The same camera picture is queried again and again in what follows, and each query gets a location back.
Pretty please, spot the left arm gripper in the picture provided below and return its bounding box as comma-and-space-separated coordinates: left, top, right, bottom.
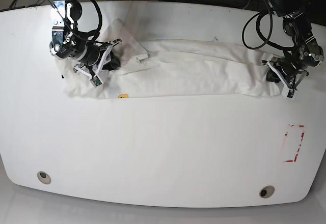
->
262, 57, 309, 90

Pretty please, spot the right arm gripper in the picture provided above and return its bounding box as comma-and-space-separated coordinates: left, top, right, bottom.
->
73, 38, 122, 78

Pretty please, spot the white printed t-shirt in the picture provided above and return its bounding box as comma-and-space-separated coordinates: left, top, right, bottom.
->
56, 19, 281, 99

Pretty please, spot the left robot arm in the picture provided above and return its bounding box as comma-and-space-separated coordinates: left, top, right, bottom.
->
256, 0, 324, 98

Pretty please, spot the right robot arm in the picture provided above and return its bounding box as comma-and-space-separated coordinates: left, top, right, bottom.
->
49, 0, 122, 86

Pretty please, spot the red tape rectangle marking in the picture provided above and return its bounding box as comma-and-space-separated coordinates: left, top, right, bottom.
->
282, 124, 305, 162

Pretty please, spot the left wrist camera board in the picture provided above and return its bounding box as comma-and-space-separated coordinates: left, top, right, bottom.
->
281, 86, 297, 99

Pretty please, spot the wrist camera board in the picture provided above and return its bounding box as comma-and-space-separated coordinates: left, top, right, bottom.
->
281, 86, 297, 99
89, 75, 103, 88

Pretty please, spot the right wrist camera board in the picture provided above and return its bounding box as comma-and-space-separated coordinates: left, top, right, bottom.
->
89, 75, 103, 88

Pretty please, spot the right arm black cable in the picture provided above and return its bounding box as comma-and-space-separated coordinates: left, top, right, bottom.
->
78, 0, 104, 44

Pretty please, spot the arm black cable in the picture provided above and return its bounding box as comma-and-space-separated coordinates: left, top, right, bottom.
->
241, 11, 296, 50
78, 0, 104, 44

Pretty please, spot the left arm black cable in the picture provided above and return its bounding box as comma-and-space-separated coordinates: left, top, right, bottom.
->
241, 11, 296, 50

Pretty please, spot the right table cable grommet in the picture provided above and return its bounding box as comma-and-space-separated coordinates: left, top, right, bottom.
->
259, 185, 275, 199

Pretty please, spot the table cable grommet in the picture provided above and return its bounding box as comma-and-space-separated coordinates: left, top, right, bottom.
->
259, 185, 275, 199
37, 172, 51, 185

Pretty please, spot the left table cable grommet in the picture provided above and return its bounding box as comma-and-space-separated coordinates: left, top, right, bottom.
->
37, 172, 51, 185

